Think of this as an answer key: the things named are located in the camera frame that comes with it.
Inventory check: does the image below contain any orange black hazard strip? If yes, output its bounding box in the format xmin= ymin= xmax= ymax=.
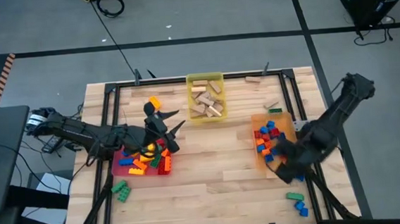
xmin=0 ymin=52 xmax=20 ymax=108

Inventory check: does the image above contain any coiled black cable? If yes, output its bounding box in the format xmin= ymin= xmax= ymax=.
xmin=96 ymin=0 xmax=126 ymax=20

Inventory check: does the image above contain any tangled black cable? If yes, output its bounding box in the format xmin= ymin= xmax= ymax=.
xmin=351 ymin=15 xmax=398 ymax=48

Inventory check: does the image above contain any long orange block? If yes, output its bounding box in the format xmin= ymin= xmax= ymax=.
xmin=163 ymin=155 xmax=173 ymax=173
xmin=132 ymin=158 xmax=149 ymax=172

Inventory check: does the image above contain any orange plastic bin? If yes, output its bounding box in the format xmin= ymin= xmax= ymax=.
xmin=250 ymin=110 xmax=301 ymax=175

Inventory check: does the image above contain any white paper sheet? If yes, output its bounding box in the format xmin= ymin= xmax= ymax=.
xmin=18 ymin=170 xmax=75 ymax=224

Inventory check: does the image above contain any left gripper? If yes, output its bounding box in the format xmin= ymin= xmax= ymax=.
xmin=139 ymin=99 xmax=188 ymax=147

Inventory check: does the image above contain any grey metal base plate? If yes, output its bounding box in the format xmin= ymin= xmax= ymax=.
xmin=292 ymin=119 xmax=310 ymax=132

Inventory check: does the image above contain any black power adapter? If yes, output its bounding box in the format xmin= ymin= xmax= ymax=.
xmin=40 ymin=137 xmax=62 ymax=155

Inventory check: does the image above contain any long black floor cable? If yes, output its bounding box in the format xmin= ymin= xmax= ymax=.
xmin=88 ymin=0 xmax=138 ymax=81

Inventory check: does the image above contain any pink plastic bin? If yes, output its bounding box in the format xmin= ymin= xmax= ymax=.
xmin=109 ymin=137 xmax=174 ymax=180

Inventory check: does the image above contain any yellow plastic bin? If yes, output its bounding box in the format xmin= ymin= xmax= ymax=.
xmin=184 ymin=71 xmax=228 ymax=125

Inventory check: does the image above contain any bright green long block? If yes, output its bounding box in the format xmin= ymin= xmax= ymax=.
xmin=115 ymin=186 xmax=133 ymax=204
xmin=285 ymin=191 xmax=305 ymax=203
xmin=111 ymin=180 xmax=129 ymax=194

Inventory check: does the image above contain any black aluminium table frame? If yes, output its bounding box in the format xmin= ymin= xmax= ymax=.
xmin=56 ymin=64 xmax=363 ymax=224

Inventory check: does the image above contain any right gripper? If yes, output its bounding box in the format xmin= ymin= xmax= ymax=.
xmin=275 ymin=142 xmax=315 ymax=185

